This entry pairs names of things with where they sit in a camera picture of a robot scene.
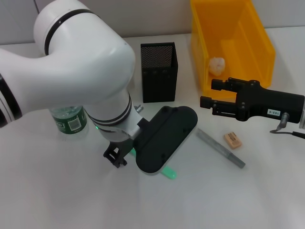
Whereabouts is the green toothbrush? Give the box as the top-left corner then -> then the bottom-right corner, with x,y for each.
130,149 -> 177,180

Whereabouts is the clear water bottle green label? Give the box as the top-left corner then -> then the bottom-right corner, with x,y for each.
49,104 -> 89,138

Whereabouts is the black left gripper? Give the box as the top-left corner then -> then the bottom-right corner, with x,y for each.
103,139 -> 134,169

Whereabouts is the black mesh pen holder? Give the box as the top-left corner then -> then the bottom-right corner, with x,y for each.
140,42 -> 179,104

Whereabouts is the beige eraser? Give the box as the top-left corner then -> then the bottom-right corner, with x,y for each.
223,132 -> 243,150

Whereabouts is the right wrist connector cable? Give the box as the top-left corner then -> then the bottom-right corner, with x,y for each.
269,113 -> 305,139

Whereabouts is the white paper ball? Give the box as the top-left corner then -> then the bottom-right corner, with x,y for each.
209,56 -> 226,76

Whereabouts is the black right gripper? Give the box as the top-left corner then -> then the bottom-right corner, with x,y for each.
199,77 -> 305,124

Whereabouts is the yellow plastic bin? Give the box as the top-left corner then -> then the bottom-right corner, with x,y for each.
190,0 -> 276,100

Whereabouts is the grey pen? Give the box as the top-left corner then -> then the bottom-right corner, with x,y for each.
195,127 -> 246,169

